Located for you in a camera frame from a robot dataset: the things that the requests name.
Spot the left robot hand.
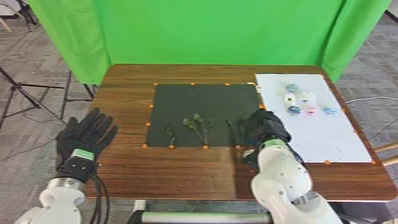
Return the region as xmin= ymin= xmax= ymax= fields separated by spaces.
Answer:
xmin=54 ymin=107 xmax=120 ymax=161

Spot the black tripod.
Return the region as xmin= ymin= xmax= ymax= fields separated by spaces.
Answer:
xmin=0 ymin=66 xmax=68 ymax=125

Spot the green sprig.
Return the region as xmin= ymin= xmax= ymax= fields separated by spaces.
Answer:
xmin=191 ymin=113 xmax=217 ymax=145
xmin=180 ymin=117 xmax=209 ymax=144
xmin=162 ymin=121 xmax=178 ymax=146
xmin=225 ymin=119 xmax=239 ymax=146

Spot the white sheet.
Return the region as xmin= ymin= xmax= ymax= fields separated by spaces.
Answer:
xmin=255 ymin=73 xmax=377 ymax=165

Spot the black cable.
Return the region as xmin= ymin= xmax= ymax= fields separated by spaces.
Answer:
xmin=91 ymin=174 xmax=114 ymax=224

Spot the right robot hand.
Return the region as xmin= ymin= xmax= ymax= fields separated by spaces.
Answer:
xmin=239 ymin=109 xmax=294 ymax=148

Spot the pale grey bar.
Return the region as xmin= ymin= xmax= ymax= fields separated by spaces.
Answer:
xmin=127 ymin=210 xmax=276 ymax=224

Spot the white cable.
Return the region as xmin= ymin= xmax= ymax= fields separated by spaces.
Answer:
xmin=344 ymin=95 xmax=398 ymax=105

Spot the dark mat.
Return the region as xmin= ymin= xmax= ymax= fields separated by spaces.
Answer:
xmin=143 ymin=83 xmax=267 ymax=149

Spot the pink flower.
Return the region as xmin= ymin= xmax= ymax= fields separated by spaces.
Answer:
xmin=304 ymin=105 xmax=322 ymax=116

